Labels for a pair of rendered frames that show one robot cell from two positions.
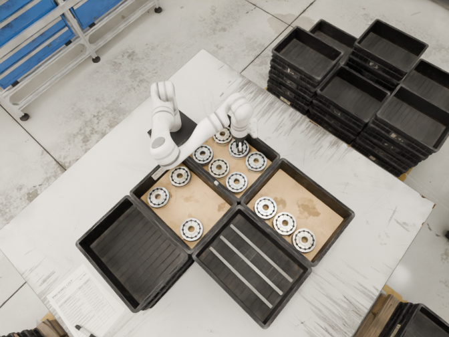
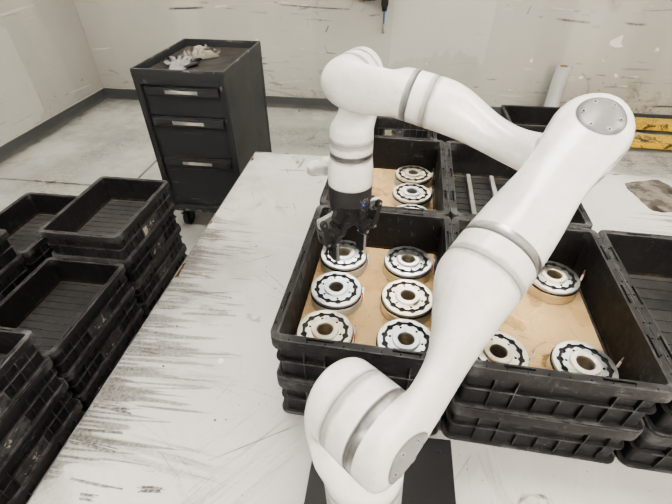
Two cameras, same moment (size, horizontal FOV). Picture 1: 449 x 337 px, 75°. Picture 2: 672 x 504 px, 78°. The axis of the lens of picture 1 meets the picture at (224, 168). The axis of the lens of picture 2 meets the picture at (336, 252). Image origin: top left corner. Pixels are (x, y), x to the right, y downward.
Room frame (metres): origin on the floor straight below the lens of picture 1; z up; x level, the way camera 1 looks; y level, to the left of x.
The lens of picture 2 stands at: (1.01, 0.39, 1.45)
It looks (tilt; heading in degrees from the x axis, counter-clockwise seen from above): 39 degrees down; 231
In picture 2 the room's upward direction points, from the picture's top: straight up
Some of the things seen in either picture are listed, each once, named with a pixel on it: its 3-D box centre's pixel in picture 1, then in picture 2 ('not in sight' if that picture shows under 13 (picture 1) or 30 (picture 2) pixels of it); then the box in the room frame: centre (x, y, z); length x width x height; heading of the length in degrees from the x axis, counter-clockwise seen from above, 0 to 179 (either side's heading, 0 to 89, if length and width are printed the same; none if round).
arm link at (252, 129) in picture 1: (244, 126); (344, 161); (0.59, -0.10, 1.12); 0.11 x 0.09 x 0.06; 86
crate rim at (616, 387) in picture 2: (182, 198); (539, 289); (0.38, 0.20, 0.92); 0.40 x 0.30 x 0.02; 41
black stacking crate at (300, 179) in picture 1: (294, 211); (387, 188); (0.27, -0.29, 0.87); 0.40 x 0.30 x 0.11; 41
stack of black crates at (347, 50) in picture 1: (327, 51); not in sight; (1.69, -0.95, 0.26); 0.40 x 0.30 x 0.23; 43
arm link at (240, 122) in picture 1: (241, 114); (354, 104); (0.58, -0.08, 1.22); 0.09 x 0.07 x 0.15; 25
